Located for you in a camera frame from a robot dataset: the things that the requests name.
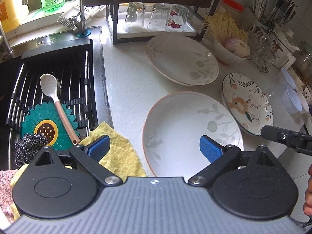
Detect white plastic bowl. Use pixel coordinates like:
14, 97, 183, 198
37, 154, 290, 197
278, 69, 297, 90
281, 86, 309, 114

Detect white leaf-pattern plate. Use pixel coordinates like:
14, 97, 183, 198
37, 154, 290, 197
146, 34, 219, 86
142, 91, 244, 180

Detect chrome kitchen faucet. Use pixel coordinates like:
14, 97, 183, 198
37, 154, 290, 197
75, 0, 91, 37

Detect person's right hand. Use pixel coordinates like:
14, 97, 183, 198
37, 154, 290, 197
303, 165, 312, 217

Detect yellow dish cloth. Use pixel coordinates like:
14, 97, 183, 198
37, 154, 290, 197
80, 122, 146, 181

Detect rabbit floral plate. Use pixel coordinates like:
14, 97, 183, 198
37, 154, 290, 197
222, 72, 274, 136

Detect dark scouring pad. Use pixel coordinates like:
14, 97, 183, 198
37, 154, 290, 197
14, 134, 48, 168

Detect pink towel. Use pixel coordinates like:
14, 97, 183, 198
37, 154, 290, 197
0, 170, 17, 223

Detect black roll-up drying rack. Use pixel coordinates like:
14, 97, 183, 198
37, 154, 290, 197
5, 39, 98, 137

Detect white bowl with onion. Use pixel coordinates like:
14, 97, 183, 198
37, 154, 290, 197
213, 37, 250, 65

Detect utensil holder with cutlery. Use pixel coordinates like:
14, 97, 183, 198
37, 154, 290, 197
249, 0, 296, 32

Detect white dish brush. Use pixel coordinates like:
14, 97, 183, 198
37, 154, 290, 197
57, 5, 104, 33

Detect clear drinking glass left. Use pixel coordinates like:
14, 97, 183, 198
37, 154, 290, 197
124, 2, 146, 33

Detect clear drinking glass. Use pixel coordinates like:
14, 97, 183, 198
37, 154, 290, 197
148, 3, 169, 32
124, 2, 146, 33

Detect red-lid container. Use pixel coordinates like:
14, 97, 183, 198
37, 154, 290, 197
217, 0, 244, 21

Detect clear drinking glass middle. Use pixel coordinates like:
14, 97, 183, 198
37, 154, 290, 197
148, 3, 169, 32

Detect clear glass red print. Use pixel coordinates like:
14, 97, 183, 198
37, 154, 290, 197
166, 4, 189, 32

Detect yellow bottle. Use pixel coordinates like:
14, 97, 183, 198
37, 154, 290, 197
1, 0, 28, 33

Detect white pink-handled spoon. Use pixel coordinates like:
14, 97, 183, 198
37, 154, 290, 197
40, 74, 80, 145

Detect wire glass holder rack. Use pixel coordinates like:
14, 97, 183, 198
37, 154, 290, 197
247, 27, 280, 74

